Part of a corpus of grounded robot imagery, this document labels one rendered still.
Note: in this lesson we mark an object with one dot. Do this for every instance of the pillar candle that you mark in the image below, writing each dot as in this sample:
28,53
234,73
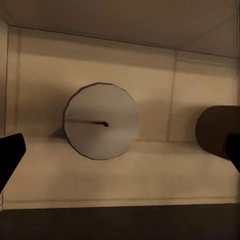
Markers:
101,121
214,126

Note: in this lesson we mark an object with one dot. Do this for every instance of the cabinet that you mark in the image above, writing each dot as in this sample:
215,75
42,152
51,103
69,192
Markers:
176,59

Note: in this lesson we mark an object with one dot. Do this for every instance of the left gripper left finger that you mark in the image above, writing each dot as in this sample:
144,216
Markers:
12,149

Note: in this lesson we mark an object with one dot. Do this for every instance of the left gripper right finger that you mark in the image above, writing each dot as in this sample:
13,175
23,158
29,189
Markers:
232,149

